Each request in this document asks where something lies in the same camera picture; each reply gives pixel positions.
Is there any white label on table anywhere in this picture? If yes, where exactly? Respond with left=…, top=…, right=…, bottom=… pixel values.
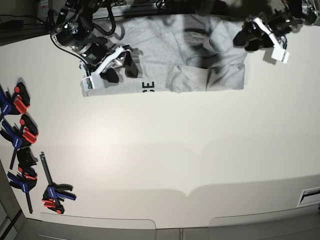
left=297, top=186, right=320, bottom=207

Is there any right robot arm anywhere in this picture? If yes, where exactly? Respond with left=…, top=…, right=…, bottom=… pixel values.
left=50, top=0, right=139, bottom=90

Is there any blue red bar clamp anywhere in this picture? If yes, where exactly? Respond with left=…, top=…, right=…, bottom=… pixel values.
left=39, top=152, right=77, bottom=215
left=0, top=82, right=30, bottom=120
left=0, top=113, right=39, bottom=170

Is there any right blue red bar clamp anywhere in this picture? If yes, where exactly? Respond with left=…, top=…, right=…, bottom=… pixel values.
left=39, top=152, right=77, bottom=215

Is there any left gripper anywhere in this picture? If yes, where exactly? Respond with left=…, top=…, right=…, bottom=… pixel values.
left=233, top=16, right=292, bottom=52

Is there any top blue red bar clamp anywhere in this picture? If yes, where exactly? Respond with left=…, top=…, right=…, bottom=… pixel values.
left=0, top=82, right=30, bottom=120

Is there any grey T-shirt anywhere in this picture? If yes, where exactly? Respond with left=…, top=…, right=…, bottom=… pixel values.
left=82, top=14, right=247, bottom=97

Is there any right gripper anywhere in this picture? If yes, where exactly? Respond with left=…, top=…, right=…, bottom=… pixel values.
left=79, top=43, right=139, bottom=84

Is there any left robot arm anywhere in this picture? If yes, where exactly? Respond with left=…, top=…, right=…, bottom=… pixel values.
left=233, top=0, right=320, bottom=52

